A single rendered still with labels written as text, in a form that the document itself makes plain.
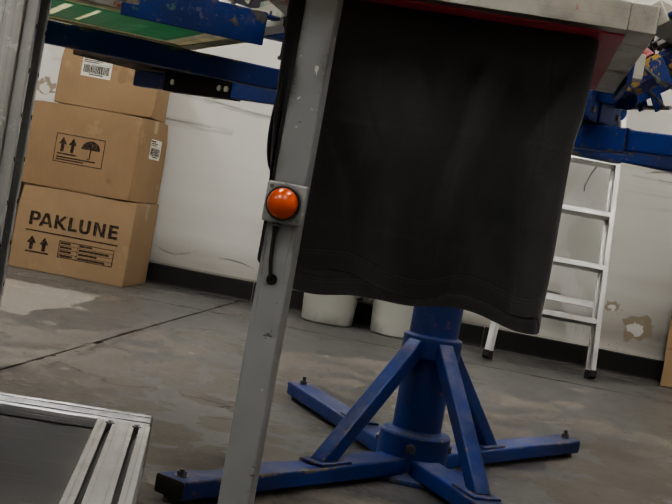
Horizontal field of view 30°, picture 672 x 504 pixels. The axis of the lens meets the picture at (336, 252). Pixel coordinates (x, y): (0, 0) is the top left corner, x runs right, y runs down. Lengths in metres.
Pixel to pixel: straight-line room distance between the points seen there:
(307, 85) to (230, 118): 5.09
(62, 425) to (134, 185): 4.18
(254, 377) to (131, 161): 4.73
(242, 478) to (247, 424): 0.07
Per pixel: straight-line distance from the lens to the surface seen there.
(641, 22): 1.73
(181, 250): 6.68
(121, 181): 6.26
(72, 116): 6.38
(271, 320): 1.55
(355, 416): 2.97
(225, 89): 3.66
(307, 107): 1.54
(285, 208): 1.50
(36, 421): 2.16
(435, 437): 3.16
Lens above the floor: 0.68
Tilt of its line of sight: 3 degrees down
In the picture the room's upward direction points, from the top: 10 degrees clockwise
